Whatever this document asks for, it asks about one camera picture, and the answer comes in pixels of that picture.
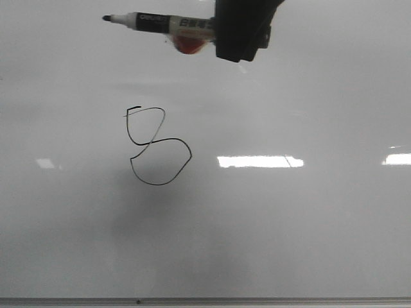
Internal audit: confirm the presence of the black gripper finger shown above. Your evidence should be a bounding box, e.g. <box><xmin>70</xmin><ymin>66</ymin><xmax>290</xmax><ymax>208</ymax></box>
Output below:
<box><xmin>213</xmin><ymin>0</ymin><xmax>277</xmax><ymax>63</ymax></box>
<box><xmin>240</xmin><ymin>0</ymin><xmax>284</xmax><ymax>62</ymax></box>

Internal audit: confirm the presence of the black and white whiteboard marker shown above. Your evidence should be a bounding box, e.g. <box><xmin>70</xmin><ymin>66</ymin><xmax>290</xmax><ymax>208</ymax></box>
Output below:
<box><xmin>102</xmin><ymin>12</ymin><xmax>216</xmax><ymax>55</ymax></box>

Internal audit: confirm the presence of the white whiteboard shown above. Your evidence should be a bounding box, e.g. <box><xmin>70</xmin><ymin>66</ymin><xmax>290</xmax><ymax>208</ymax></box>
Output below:
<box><xmin>1</xmin><ymin>1</ymin><xmax>410</xmax><ymax>305</ymax></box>

